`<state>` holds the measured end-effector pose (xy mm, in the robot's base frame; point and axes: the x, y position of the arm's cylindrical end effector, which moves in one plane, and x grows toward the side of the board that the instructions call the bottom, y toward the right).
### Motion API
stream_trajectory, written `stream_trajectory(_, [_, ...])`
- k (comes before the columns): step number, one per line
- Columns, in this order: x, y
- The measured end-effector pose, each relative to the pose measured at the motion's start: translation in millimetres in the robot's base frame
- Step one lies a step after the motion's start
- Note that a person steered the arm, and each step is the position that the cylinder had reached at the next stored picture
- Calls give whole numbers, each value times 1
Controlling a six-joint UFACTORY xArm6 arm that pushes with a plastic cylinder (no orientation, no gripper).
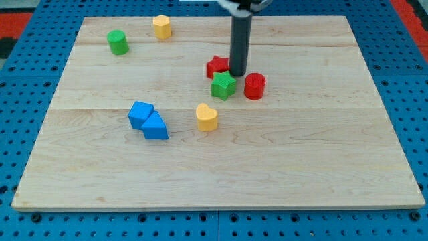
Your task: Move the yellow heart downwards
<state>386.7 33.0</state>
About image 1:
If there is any yellow heart block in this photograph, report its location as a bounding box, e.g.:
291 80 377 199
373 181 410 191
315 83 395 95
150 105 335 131
196 103 218 132

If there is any green star block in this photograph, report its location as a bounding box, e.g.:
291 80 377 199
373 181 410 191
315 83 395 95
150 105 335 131
211 71 237 101

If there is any red cylinder block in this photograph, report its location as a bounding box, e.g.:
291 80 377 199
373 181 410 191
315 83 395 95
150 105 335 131
244 73 266 100

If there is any red star block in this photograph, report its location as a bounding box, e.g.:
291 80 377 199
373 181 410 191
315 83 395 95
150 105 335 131
206 55 229 79

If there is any blue triangle block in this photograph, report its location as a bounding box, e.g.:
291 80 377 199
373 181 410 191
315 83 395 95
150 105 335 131
141 111 169 140

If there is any wooden board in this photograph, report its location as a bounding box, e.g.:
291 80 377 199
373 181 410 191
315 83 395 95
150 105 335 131
12 16 425 212

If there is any blue cube block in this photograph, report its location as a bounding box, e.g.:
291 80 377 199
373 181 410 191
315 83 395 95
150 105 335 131
128 101 154 130

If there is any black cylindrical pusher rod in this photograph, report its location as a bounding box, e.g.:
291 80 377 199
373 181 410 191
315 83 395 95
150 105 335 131
229 15 252 76

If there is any yellow hexagon block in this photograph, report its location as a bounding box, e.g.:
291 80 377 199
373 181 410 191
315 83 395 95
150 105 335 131
152 15 172 39

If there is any green cylinder block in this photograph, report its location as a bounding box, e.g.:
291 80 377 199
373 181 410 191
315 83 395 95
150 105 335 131
107 29 129 55

